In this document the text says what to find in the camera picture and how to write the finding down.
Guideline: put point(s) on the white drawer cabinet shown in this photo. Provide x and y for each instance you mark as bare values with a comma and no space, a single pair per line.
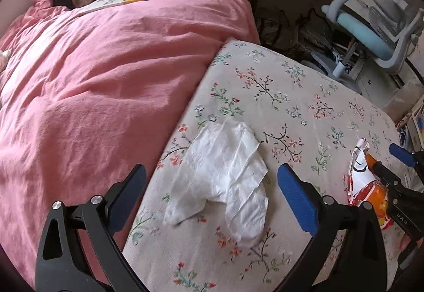
377,86

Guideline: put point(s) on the white tissue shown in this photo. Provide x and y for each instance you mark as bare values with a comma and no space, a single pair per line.
225,172

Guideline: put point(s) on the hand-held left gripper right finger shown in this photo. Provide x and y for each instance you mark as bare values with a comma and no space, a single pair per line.
294,199

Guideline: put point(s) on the floral tablecloth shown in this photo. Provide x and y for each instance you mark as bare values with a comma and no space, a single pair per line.
298,119

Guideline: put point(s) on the pink blanket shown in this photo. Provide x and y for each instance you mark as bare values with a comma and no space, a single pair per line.
99,79

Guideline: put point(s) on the red white snack wrapper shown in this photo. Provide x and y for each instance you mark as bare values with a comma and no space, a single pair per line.
359,186

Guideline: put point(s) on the white crumpled sheet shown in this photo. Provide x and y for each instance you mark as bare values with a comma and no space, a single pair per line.
6,58

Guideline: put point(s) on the yellow white book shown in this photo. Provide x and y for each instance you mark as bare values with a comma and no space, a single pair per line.
112,2

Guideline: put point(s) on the person's right hand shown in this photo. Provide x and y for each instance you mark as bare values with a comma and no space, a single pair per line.
405,242

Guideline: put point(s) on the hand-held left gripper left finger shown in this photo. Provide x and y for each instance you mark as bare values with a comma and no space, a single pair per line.
129,196

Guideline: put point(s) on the grey blue office chair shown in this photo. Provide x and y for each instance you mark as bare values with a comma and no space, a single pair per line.
361,28

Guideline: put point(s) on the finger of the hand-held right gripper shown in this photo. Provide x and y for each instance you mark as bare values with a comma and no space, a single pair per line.
387,179
400,152

